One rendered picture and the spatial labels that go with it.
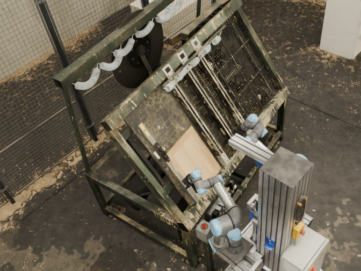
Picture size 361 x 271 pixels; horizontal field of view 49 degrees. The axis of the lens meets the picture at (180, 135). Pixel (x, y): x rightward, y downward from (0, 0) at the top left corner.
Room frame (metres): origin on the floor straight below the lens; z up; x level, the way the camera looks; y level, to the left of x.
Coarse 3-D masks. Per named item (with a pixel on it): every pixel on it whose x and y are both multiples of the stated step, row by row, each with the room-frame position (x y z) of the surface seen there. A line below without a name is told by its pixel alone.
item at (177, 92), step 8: (168, 64) 3.01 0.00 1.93; (176, 80) 2.93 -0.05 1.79; (176, 88) 2.91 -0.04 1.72; (176, 96) 2.90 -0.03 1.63; (184, 96) 2.89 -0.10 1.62; (184, 104) 2.84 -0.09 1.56; (192, 112) 2.80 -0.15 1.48; (192, 120) 2.79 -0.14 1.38; (200, 120) 2.78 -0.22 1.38; (200, 128) 2.73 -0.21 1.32; (208, 136) 2.69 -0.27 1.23; (216, 144) 2.67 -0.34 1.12; (216, 152) 2.62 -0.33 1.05; (224, 152) 2.63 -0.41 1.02; (224, 160) 2.57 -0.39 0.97
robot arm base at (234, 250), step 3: (231, 246) 1.55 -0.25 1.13; (237, 246) 1.54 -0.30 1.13; (240, 246) 1.55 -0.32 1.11; (243, 246) 1.56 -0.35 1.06; (228, 249) 1.55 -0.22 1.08; (231, 249) 1.54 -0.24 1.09; (234, 249) 1.53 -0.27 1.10; (237, 249) 1.53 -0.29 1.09; (240, 249) 1.53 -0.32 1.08; (228, 252) 1.55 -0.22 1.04; (231, 252) 1.53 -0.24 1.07; (234, 252) 1.53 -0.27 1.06; (237, 252) 1.52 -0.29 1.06; (240, 252) 1.52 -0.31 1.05
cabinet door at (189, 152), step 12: (192, 132) 2.70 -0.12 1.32; (180, 144) 2.56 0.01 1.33; (192, 144) 2.61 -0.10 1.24; (204, 144) 2.66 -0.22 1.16; (180, 156) 2.47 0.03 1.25; (192, 156) 2.52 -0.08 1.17; (204, 156) 2.56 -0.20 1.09; (180, 168) 2.38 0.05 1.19; (192, 168) 2.43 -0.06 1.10; (204, 168) 2.47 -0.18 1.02; (216, 168) 2.52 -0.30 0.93
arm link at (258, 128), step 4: (256, 124) 2.16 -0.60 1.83; (260, 124) 2.17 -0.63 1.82; (252, 128) 2.16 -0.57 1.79; (256, 128) 2.14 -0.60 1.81; (260, 128) 2.13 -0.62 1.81; (264, 128) 2.14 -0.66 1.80; (256, 132) 2.10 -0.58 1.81; (260, 132) 2.10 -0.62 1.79; (264, 132) 2.10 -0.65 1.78; (260, 136) 2.10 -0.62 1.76
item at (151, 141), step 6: (138, 126) 2.52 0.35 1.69; (144, 126) 2.53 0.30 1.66; (144, 132) 2.49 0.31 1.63; (150, 138) 2.47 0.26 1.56; (150, 144) 2.46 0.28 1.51; (156, 150) 2.42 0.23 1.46; (168, 162) 2.37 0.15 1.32; (174, 168) 2.34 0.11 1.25; (174, 174) 2.31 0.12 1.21; (180, 174) 2.32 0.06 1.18; (180, 180) 2.28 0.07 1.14; (186, 192) 2.24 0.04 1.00; (192, 192) 2.23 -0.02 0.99; (192, 198) 2.20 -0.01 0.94; (198, 198) 2.21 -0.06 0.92
